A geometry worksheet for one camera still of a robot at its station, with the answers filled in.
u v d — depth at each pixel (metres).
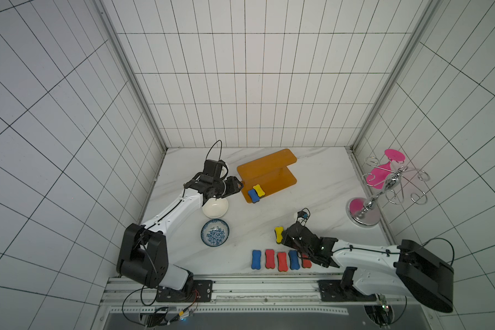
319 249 0.63
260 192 0.98
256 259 0.79
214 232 0.87
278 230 0.86
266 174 0.94
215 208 0.90
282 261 0.78
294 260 0.78
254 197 0.97
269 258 0.81
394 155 0.79
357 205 1.02
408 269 0.42
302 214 0.78
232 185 0.74
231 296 0.73
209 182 0.65
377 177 0.73
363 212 0.92
